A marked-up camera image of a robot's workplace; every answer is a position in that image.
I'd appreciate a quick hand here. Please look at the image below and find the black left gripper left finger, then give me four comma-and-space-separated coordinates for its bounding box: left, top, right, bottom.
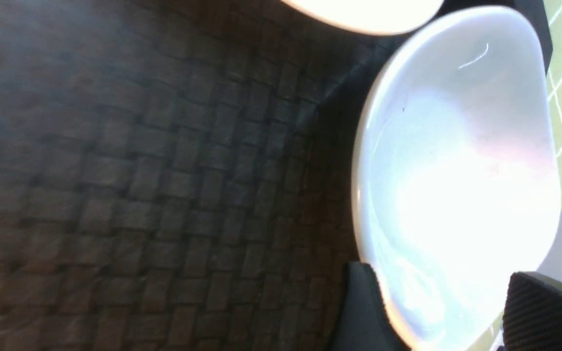
327, 261, 410, 351

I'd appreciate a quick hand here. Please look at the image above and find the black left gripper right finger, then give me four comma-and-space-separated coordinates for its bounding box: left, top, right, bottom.
502, 273, 562, 351

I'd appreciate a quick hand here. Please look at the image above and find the white bowl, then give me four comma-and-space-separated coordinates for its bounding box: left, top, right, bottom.
351, 5, 561, 351
284, 0, 444, 36

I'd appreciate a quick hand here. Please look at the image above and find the black plastic serving tray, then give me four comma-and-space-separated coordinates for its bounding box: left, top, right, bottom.
0, 0, 554, 351

